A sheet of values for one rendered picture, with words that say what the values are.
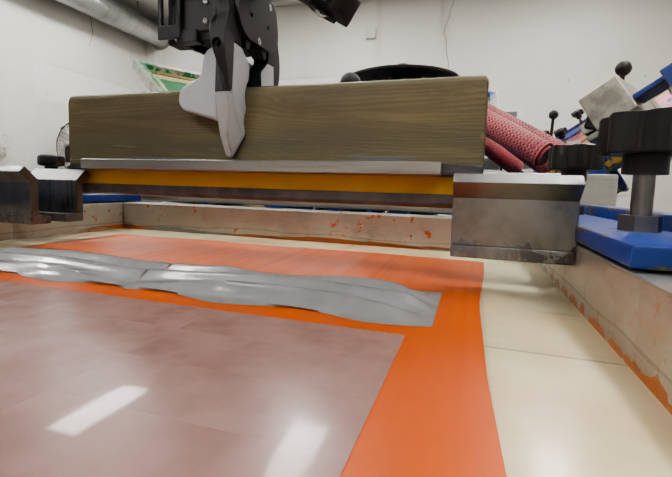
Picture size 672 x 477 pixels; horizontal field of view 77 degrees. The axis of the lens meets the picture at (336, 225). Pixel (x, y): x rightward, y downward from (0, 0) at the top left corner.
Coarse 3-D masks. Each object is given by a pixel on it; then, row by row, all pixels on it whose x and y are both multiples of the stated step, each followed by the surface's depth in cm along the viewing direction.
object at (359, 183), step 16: (96, 176) 44; (112, 176) 43; (128, 176) 42; (144, 176) 42; (160, 176) 41; (176, 176) 41; (192, 176) 40; (208, 176) 40; (224, 176) 39; (240, 176) 38; (256, 176) 38; (272, 176) 38; (288, 176) 37; (304, 176) 37; (320, 176) 36; (336, 176) 36; (352, 176) 35; (368, 176) 35; (384, 176) 34; (400, 176) 34; (416, 176) 34; (400, 192) 34; (416, 192) 34; (432, 192) 33; (448, 192) 33
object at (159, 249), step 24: (96, 240) 45; (120, 240) 45; (144, 240) 46; (168, 240) 46; (192, 240) 47; (0, 288) 24; (24, 288) 24; (48, 288) 24; (72, 288) 25; (96, 288) 25; (120, 288) 25; (0, 312) 20; (24, 312) 20
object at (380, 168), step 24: (96, 168) 41; (120, 168) 40; (144, 168) 39; (168, 168) 38; (192, 168) 37; (216, 168) 37; (240, 168) 36; (264, 168) 35; (288, 168) 34; (312, 168) 34; (336, 168) 33; (360, 168) 33; (384, 168) 32; (408, 168) 31; (432, 168) 31
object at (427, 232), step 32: (0, 224) 42; (64, 224) 49; (96, 224) 53; (128, 224) 57; (160, 224) 55; (192, 224) 54; (224, 224) 52; (256, 224) 51; (288, 224) 49; (320, 224) 48; (352, 224) 47; (384, 224) 46; (416, 224) 45; (448, 224) 44; (576, 256) 24; (576, 288) 24; (608, 288) 19; (640, 288) 15; (608, 320) 18; (640, 320) 15; (640, 352) 15
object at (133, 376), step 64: (256, 256) 38; (320, 256) 39; (384, 256) 40; (64, 320) 19; (128, 320) 19; (192, 320) 20; (256, 320) 20; (320, 320) 20; (448, 320) 21; (0, 384) 13; (64, 384) 13; (128, 384) 13; (192, 384) 13; (256, 384) 14; (320, 384) 14; (384, 384) 14; (448, 384) 14; (0, 448) 10; (64, 448) 10; (128, 448) 10; (192, 448) 10; (256, 448) 10; (320, 448) 10; (384, 448) 10; (448, 448) 10
